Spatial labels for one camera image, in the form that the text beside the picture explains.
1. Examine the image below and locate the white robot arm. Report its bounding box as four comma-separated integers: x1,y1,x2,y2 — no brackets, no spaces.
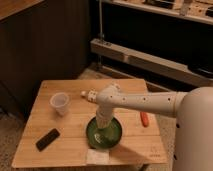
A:
96,84,213,171

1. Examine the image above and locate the grey metal shelf beam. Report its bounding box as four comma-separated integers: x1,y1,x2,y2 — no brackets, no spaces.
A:
90,39,213,87

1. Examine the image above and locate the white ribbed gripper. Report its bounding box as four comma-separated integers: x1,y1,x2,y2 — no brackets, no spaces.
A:
96,106,113,129

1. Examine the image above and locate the orange carrot toy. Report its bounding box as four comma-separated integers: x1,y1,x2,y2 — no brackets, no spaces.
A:
140,112,149,127

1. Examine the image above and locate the clear plastic cup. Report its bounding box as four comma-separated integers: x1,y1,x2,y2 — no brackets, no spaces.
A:
50,92,70,116

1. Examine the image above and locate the green ceramic bowl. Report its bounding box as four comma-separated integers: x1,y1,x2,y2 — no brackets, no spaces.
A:
86,117,122,149

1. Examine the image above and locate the small white toy figure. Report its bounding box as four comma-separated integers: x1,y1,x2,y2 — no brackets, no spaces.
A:
81,90,98,102

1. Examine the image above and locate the metal vertical pole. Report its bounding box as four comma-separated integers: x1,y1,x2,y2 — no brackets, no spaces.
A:
99,0,104,41

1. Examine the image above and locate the black remote control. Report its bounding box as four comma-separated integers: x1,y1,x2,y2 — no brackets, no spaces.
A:
36,129,60,151

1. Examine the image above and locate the upper shelf with items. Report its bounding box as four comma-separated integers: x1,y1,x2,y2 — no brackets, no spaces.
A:
102,0,213,25

